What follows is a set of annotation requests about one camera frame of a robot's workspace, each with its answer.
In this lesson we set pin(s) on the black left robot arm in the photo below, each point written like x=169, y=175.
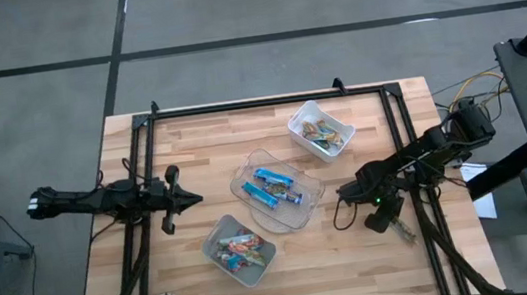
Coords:
x=79, y=203

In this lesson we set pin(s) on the white paper sheet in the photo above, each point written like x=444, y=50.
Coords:
x=484, y=201

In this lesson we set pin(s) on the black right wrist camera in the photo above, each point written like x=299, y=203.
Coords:
x=351, y=192

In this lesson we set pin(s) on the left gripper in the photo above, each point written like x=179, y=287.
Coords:
x=161, y=197

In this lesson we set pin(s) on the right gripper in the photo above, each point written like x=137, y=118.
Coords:
x=385, y=213

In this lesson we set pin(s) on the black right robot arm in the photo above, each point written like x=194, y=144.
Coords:
x=425, y=148

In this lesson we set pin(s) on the black table frame rail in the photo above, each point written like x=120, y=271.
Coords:
x=424, y=228
x=139, y=183
x=263, y=102

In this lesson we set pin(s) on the blue granola bar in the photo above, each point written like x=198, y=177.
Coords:
x=260, y=195
x=233, y=264
x=273, y=176
x=287, y=194

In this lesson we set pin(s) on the black slanted beam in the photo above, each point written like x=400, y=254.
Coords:
x=500, y=171

